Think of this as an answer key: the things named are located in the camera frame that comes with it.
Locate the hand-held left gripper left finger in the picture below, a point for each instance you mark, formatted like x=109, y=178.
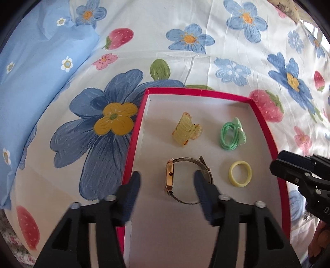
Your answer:
x=131, y=192

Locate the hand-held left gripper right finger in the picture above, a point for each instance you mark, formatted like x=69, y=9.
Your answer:
x=203, y=197

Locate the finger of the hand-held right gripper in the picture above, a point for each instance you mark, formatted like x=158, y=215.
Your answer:
x=287, y=172
x=296, y=159

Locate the gold wrist watch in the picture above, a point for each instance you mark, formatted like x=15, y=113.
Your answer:
x=169, y=177

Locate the red cardboard box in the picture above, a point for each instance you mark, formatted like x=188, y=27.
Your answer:
x=154, y=232

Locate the person's right hand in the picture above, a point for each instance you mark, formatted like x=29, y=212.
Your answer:
x=322, y=237

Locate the yellow hair claw clip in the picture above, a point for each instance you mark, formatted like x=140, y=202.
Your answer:
x=183, y=131

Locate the small rose print cloth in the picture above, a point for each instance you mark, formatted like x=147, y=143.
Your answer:
x=15, y=244

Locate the blue daisy print pillow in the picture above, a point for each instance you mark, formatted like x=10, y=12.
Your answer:
x=33, y=90

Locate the flower print bed sheet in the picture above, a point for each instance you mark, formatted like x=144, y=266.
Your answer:
x=167, y=38

